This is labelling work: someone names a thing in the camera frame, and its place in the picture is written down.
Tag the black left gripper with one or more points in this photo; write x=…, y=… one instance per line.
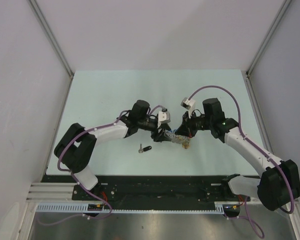
x=159, y=136

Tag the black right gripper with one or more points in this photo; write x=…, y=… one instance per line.
x=186, y=128

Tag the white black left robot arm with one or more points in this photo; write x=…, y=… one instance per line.
x=75, y=148

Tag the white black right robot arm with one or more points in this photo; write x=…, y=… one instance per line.
x=279, y=181

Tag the loose silver key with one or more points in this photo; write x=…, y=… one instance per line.
x=140, y=150

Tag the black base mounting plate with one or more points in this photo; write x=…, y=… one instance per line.
x=166, y=191

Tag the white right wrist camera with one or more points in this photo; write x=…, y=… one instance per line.
x=189, y=105

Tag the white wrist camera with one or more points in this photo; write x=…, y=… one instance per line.
x=163, y=116
x=189, y=105

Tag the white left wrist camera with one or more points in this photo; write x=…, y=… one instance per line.
x=163, y=116

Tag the white slotted cable duct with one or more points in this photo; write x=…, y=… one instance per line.
x=94, y=208

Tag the aluminium frame rail right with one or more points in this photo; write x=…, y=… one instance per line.
x=284, y=8

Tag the aluminium frame rail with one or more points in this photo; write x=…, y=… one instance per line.
x=284, y=8
x=45, y=26

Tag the aluminium frame rail left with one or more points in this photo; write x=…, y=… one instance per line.
x=45, y=26

